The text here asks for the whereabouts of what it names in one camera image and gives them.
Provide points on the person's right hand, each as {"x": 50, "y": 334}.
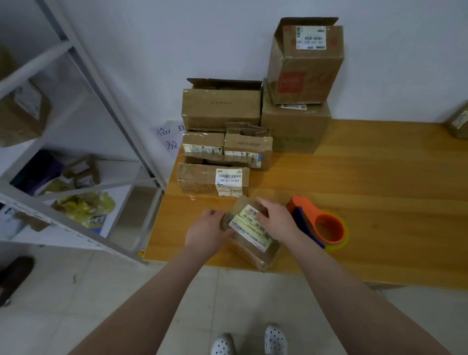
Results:
{"x": 278, "y": 218}

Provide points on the person's left hand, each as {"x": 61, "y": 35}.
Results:
{"x": 206, "y": 234}

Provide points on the squat red-printed cardboard box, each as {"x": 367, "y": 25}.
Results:
{"x": 252, "y": 238}

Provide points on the blue orange tape dispenser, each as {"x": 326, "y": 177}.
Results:
{"x": 318, "y": 223}

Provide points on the box barcode label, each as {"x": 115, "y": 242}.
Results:
{"x": 197, "y": 178}

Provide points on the stack of cardboard boxes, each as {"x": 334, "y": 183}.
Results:
{"x": 219, "y": 106}

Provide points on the small brown cardboard box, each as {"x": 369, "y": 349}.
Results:
{"x": 461, "y": 121}

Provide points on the person's right forearm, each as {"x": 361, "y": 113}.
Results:
{"x": 358, "y": 303}

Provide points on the person's left forearm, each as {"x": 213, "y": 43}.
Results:
{"x": 139, "y": 311}

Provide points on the white perforated clog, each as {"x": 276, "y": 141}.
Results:
{"x": 276, "y": 340}
{"x": 223, "y": 345}

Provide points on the wooden table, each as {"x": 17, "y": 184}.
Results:
{"x": 395, "y": 190}

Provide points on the yellow plastic bag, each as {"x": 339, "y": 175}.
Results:
{"x": 84, "y": 208}

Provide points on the small open carton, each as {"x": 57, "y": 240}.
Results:
{"x": 84, "y": 172}

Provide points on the dark blue bag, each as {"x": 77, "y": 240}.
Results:
{"x": 36, "y": 172}

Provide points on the white plastic bag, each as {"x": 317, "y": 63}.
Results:
{"x": 7, "y": 219}

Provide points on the large worn shelf carton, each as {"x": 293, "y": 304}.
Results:
{"x": 18, "y": 117}

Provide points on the grey metal shelf rack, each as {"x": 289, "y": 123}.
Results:
{"x": 44, "y": 62}

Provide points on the white paper wall sign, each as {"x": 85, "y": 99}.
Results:
{"x": 169, "y": 135}

